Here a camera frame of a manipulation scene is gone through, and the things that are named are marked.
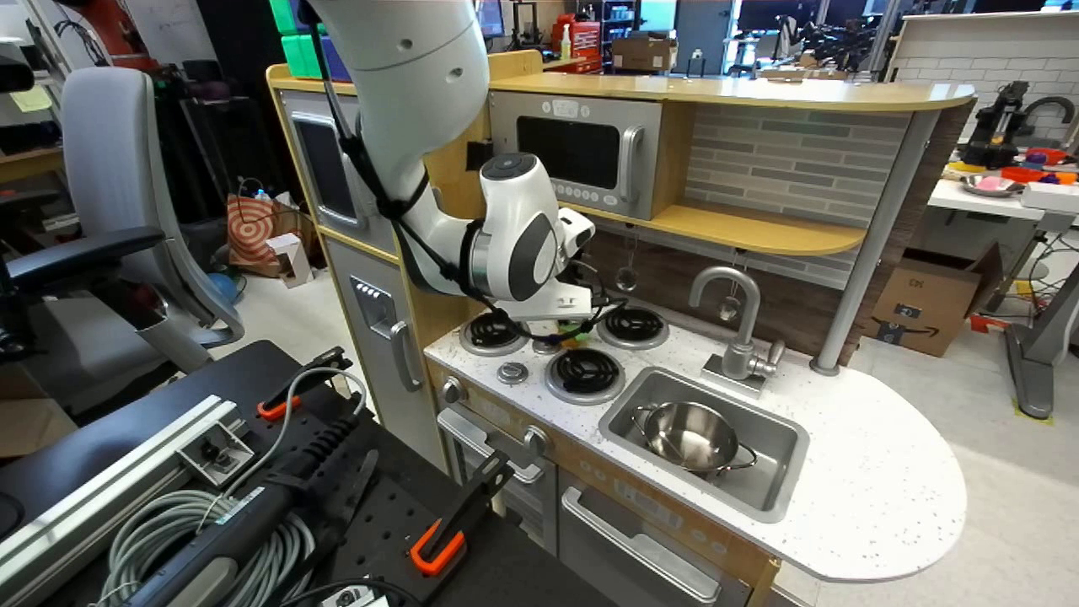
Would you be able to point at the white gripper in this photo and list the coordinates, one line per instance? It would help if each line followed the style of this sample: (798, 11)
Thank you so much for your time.
(535, 306)

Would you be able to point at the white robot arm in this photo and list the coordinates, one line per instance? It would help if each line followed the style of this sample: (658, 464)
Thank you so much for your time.
(424, 79)

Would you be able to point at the black stove burner back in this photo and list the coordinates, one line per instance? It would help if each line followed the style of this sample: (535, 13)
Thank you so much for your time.
(631, 327)

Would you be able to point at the black stove burner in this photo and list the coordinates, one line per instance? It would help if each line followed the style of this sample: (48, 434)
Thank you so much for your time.
(492, 334)
(585, 377)
(631, 327)

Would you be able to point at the black stove burner front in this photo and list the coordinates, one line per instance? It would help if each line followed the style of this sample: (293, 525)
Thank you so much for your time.
(492, 334)

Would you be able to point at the black stove burner middle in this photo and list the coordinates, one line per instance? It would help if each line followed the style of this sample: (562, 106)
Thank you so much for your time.
(585, 377)

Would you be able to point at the toy microwave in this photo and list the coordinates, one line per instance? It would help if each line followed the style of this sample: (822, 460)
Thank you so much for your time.
(599, 148)

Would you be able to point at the steel pot in sink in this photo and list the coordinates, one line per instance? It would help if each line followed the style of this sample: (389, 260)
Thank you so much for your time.
(694, 435)

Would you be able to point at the toy kitchen unit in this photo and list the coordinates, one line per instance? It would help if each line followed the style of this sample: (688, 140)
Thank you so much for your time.
(798, 185)

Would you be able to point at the grey toy faucet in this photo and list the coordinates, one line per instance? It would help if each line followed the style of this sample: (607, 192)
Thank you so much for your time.
(739, 359)

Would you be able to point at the black clamp near kitchen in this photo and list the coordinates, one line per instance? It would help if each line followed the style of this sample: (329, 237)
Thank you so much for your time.
(447, 536)

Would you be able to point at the cardboard box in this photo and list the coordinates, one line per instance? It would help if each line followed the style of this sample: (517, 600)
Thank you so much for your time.
(930, 298)

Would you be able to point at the green foam block top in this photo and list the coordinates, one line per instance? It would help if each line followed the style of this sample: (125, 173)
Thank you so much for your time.
(283, 13)

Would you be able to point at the grey office chair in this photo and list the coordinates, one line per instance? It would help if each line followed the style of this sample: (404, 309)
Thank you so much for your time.
(132, 252)

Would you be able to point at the orange handled clamp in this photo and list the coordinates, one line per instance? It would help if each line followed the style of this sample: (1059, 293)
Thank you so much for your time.
(287, 396)

